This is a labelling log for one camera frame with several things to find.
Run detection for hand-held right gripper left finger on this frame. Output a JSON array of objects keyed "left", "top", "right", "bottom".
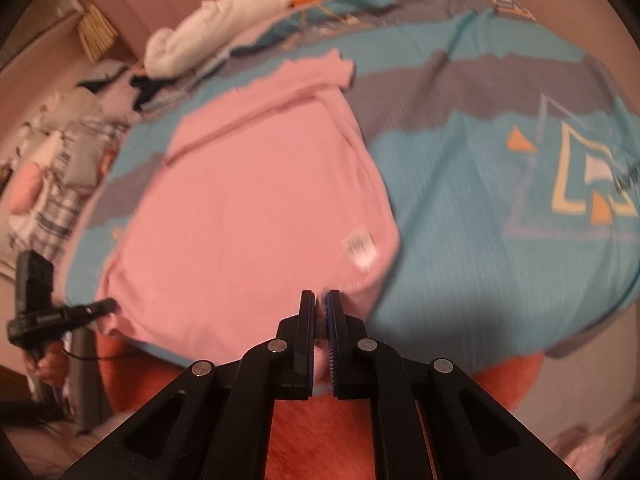
[{"left": 65, "top": 290, "right": 317, "bottom": 480}]

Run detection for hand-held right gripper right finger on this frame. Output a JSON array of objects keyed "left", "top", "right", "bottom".
[{"left": 324, "top": 290, "right": 576, "bottom": 480}]

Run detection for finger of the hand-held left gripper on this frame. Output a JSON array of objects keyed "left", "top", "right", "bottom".
[{"left": 62, "top": 297, "right": 117, "bottom": 325}]

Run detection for pink long-sleeve shirt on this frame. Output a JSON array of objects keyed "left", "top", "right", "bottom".
[{"left": 95, "top": 50, "right": 403, "bottom": 366}]

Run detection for person's left hand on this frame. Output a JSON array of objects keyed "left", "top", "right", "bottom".
[{"left": 36, "top": 344, "right": 70, "bottom": 387}]

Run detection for person's orange fleece clothing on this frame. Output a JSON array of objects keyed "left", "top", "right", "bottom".
[{"left": 95, "top": 332, "right": 546, "bottom": 480}]

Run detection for plaid quilt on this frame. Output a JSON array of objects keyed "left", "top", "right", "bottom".
[{"left": 10, "top": 110, "right": 131, "bottom": 266}]

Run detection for pink pillow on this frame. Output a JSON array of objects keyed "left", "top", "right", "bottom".
[{"left": 10, "top": 162, "right": 43, "bottom": 211}]

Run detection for blue and grey printed blanket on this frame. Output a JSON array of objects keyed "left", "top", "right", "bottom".
[{"left": 65, "top": 0, "right": 640, "bottom": 356}]

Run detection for dark cloth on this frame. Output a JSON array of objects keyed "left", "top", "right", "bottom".
[{"left": 130, "top": 72, "right": 166, "bottom": 111}]

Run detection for bed with pink sheet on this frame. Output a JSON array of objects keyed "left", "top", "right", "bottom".
[{"left": 65, "top": 0, "right": 640, "bottom": 441}]

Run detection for yellow hanging tassels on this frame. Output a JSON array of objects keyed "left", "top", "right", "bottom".
[{"left": 77, "top": 4, "right": 120, "bottom": 61}]

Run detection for white plush goose toy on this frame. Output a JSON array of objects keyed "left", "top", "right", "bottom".
[{"left": 145, "top": 0, "right": 361, "bottom": 78}]

